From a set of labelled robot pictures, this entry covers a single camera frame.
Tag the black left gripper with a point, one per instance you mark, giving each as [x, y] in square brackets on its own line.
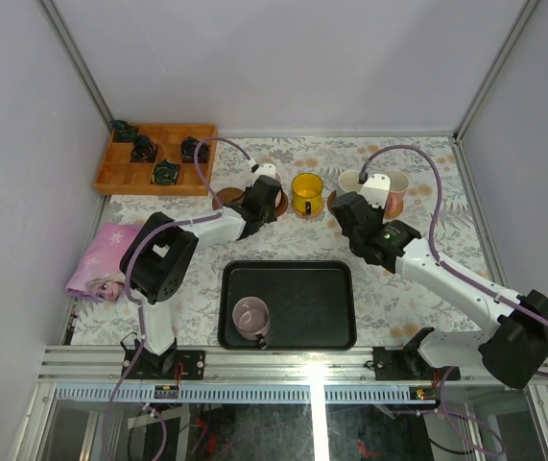
[268, 186]

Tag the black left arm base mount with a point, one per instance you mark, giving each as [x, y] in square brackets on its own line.
[184, 362]

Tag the pink mug cream inside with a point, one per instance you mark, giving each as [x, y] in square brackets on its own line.
[399, 184]

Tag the yellow glass cup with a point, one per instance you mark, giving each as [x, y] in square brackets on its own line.
[306, 192]

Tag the blue mug cream inside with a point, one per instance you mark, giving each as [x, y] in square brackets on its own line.
[347, 182]

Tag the mauve mug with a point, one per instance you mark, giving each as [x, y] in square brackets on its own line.
[251, 318]

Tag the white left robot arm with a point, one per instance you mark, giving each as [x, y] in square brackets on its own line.
[156, 262]

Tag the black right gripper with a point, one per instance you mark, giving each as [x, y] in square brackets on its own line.
[378, 210]

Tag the dark rolled fabric bundle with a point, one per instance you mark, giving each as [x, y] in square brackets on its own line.
[123, 132]
[189, 146]
[144, 150]

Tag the aluminium front frame rail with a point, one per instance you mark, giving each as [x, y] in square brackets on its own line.
[103, 364]

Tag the purple patterned cloth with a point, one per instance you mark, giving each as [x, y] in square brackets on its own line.
[98, 277]

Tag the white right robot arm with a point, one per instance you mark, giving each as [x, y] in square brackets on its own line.
[511, 342]

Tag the black serving tray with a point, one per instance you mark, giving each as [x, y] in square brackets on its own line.
[311, 304]

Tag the orange wooden divided tray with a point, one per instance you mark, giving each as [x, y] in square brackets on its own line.
[119, 174]

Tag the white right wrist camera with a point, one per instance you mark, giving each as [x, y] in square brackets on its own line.
[376, 189]

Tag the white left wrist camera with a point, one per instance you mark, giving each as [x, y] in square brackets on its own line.
[264, 169]

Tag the light pink mug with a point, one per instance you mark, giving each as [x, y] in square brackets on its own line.
[280, 197]

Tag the brown wooden coaster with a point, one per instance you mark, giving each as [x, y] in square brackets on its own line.
[228, 196]
[330, 200]
[282, 208]

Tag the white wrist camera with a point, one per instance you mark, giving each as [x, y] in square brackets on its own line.
[376, 189]
[264, 169]

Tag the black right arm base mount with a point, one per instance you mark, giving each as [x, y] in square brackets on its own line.
[402, 364]

